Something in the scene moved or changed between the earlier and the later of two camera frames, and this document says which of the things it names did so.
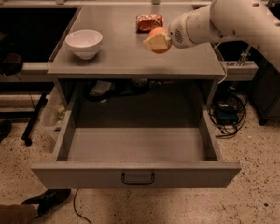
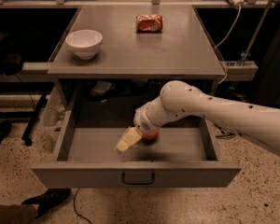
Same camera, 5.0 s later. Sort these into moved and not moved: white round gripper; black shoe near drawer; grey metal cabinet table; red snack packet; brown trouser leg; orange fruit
Moved: white round gripper; orange fruit
Not moved: red snack packet; brown trouser leg; grey metal cabinet table; black shoe near drawer
